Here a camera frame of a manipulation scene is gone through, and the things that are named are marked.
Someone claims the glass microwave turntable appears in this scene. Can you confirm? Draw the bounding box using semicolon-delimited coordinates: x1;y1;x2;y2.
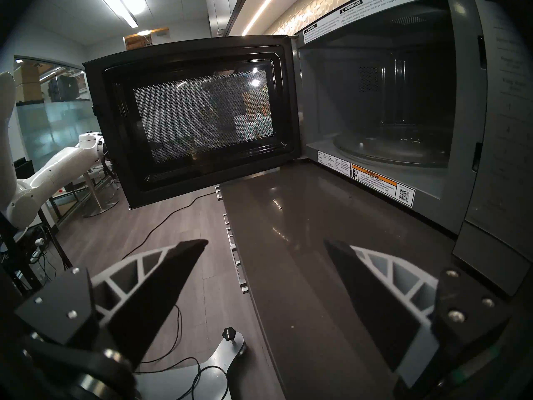
333;126;452;168

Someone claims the dark upper cabinet unit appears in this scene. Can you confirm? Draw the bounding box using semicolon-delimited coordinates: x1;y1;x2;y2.
204;0;317;37

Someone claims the ceiling light panel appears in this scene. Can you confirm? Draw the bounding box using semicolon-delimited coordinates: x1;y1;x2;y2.
94;0;146;29

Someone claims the black equipment rack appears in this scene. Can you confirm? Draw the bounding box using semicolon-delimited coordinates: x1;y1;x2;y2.
0;214;73;295

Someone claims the brown cardboard box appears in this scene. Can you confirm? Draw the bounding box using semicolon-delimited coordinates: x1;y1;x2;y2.
124;27;170;50

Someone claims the long black floor cable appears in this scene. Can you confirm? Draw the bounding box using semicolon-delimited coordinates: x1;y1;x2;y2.
121;193;219;260

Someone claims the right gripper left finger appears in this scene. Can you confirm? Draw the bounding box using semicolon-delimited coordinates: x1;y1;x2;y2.
15;238;209;368

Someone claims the silver pedestal table base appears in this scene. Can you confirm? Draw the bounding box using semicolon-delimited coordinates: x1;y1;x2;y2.
81;170;121;218

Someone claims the black cable on base plate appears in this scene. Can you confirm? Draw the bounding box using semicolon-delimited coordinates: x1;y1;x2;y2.
137;303;234;400

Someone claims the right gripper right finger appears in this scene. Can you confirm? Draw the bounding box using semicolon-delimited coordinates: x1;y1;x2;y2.
324;239;512;387

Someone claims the black glass microwave door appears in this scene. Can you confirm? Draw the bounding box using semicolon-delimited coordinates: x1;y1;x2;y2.
82;35;302;210

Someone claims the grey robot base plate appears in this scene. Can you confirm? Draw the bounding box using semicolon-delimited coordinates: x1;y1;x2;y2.
133;326;246;400

